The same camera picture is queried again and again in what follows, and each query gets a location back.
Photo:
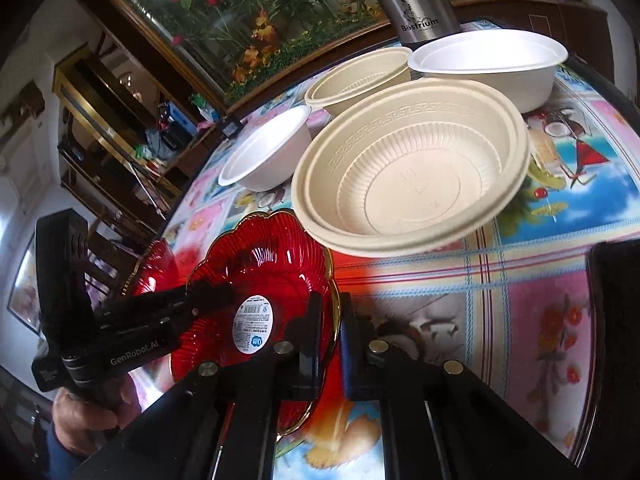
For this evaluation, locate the small white bowl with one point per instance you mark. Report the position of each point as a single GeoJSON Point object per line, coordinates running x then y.
{"type": "Point", "coordinates": [265, 155]}

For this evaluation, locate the stainless steel thermos jug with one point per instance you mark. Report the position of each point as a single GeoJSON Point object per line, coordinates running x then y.
{"type": "Point", "coordinates": [415, 0]}

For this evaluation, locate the blue bag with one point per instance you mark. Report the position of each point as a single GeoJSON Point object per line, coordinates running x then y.
{"type": "Point", "coordinates": [175, 117]}

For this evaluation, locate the gold-framed shelf unit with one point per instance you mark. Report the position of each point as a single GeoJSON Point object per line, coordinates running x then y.
{"type": "Point", "coordinates": [90, 125]}

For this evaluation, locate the red plastic flower plate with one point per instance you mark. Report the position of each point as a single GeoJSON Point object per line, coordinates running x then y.
{"type": "Point", "coordinates": [260, 270]}

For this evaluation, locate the white foam plate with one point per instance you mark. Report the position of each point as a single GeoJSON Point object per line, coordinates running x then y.
{"type": "Point", "coordinates": [485, 65]}

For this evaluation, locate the person's left hand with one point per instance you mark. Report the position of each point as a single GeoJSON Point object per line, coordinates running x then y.
{"type": "Point", "coordinates": [85, 420]}

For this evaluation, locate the floral wall painting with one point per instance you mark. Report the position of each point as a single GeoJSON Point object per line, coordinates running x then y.
{"type": "Point", "coordinates": [260, 15]}

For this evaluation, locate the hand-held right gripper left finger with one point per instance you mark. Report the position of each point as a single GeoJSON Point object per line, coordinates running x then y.
{"type": "Point", "coordinates": [314, 340]}

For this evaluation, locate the person's left forearm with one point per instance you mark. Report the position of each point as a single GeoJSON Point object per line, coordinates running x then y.
{"type": "Point", "coordinates": [62, 460]}

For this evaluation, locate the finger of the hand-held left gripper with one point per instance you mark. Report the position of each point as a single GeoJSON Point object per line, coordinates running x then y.
{"type": "Point", "coordinates": [182, 317]}
{"type": "Point", "coordinates": [200, 294]}

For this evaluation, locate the small black device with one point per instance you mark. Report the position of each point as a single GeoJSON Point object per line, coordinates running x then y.
{"type": "Point", "coordinates": [234, 129]}

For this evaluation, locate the wooden chair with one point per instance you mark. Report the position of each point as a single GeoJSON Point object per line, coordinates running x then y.
{"type": "Point", "coordinates": [107, 260]}

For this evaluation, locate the red glass plate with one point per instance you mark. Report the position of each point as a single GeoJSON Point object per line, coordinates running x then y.
{"type": "Point", "coordinates": [155, 270]}

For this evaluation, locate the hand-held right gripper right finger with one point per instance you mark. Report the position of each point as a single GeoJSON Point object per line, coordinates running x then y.
{"type": "Point", "coordinates": [351, 355]}

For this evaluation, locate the framed wall picture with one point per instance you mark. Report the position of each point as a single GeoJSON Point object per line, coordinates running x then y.
{"type": "Point", "coordinates": [25, 290]}

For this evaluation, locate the small beige bowl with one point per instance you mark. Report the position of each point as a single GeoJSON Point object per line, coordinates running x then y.
{"type": "Point", "coordinates": [360, 77]}

